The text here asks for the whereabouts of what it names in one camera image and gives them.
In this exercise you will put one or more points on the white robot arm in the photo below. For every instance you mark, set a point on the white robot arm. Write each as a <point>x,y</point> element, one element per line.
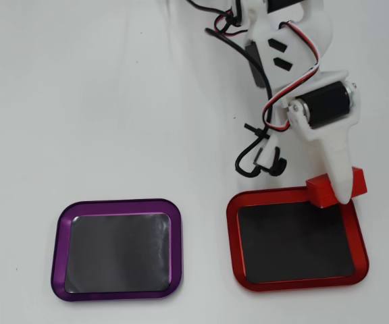
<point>319,27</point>

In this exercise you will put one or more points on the purple metal tray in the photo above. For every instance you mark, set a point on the purple metal tray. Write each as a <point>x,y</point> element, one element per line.
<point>117,253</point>

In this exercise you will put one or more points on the red perforated block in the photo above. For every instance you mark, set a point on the red perforated block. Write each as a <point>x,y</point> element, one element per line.
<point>319,192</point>

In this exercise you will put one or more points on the red metal tray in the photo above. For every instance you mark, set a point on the red metal tray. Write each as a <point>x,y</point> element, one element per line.
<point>296,243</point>

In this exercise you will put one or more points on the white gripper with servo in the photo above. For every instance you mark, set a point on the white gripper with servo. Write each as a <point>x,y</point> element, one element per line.
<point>324,102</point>

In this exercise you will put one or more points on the white camera bracket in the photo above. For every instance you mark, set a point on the white camera bracket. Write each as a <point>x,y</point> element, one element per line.
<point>267,155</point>

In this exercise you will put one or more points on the black zip tie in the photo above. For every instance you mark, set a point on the black zip tie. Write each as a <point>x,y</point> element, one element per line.
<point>253,130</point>

